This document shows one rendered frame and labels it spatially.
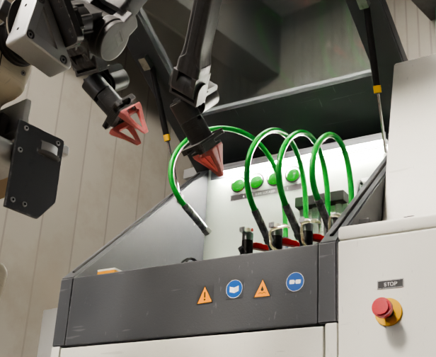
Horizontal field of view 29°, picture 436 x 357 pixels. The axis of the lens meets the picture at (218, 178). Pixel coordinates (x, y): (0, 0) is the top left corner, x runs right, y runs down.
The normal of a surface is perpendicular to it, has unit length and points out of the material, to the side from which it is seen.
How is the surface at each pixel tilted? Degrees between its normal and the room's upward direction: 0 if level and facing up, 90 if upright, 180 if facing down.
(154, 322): 90
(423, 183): 76
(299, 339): 90
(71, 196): 90
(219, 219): 90
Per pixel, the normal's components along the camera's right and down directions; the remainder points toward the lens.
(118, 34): 0.79, 0.49
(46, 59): -0.14, 0.86
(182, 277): -0.51, -0.37
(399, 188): -0.49, -0.58
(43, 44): 0.77, -0.22
